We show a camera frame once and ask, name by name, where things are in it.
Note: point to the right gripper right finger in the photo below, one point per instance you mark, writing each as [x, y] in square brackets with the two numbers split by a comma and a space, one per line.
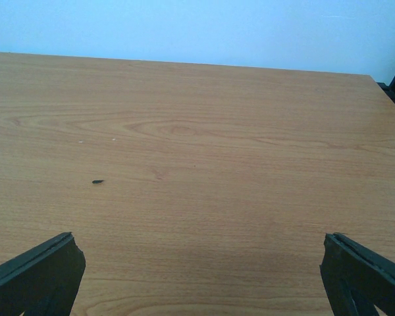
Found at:
[357, 280]

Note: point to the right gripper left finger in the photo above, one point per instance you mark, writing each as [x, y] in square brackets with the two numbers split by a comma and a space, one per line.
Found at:
[43, 280]

